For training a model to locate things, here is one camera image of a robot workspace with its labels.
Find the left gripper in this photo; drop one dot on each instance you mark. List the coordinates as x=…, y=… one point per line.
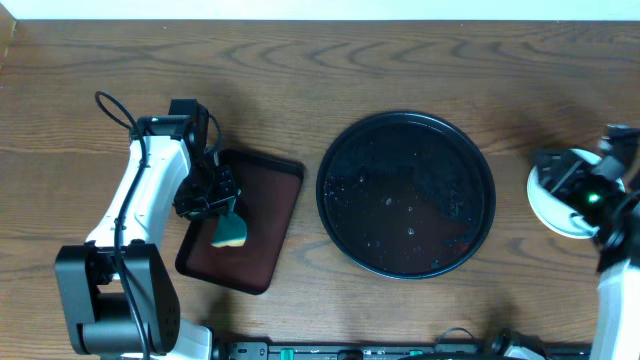
x=205, y=201

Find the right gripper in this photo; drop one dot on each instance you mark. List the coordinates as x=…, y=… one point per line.
x=565, y=174

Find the pale green plate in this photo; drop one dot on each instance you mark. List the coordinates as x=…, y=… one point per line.
x=612, y=168

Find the green sponge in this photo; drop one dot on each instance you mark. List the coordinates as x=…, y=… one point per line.
x=231, y=231

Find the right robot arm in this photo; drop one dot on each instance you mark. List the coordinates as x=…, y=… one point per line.
x=617, y=330

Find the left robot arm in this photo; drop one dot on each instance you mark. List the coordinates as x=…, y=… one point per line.
x=117, y=296

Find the black rectangular tray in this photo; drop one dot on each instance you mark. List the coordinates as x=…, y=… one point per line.
x=269, y=188

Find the black round tray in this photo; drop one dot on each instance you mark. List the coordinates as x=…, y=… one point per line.
x=406, y=195

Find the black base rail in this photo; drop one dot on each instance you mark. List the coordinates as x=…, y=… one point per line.
x=455, y=343

